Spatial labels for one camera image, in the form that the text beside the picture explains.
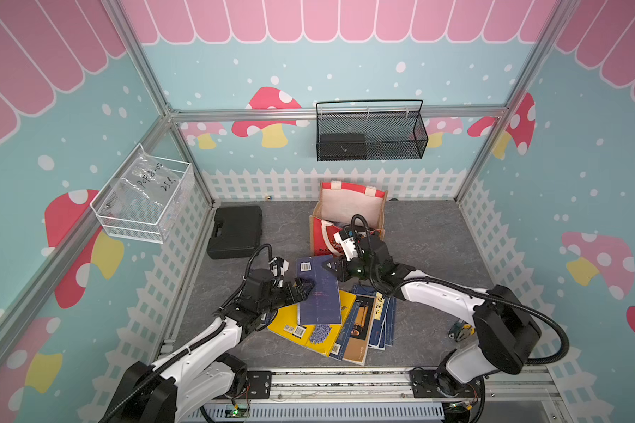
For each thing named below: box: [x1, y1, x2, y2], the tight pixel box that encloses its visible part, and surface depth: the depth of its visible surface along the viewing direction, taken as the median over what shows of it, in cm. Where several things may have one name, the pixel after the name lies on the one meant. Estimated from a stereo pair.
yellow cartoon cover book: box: [267, 290, 357, 357], surface depth 83 cm
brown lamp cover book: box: [329, 294, 377, 366], surface depth 81 cm
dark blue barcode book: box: [296, 254, 343, 326], surface depth 81 cm
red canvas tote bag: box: [309, 181, 389, 257], surface depth 97 cm
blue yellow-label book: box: [367, 292, 391, 350], surface depth 83 cm
